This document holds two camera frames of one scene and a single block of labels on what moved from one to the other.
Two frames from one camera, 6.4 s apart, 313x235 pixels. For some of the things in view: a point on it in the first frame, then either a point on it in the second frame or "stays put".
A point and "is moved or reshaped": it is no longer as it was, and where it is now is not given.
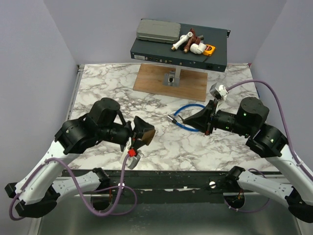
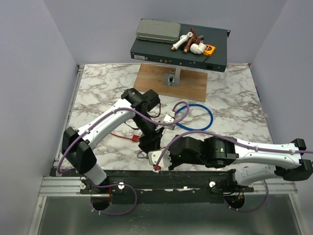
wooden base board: x=193 y=82 stays put
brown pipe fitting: x=192 y=40 stays put
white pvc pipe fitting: x=183 y=39 stays put
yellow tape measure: x=209 y=50 stays put
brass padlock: x=148 y=135 is moved or reshaped
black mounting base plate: x=198 y=187 stays put
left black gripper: x=136 y=135 → x=151 y=141
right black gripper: x=202 y=119 → x=173 y=163
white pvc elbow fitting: x=198 y=49 stays put
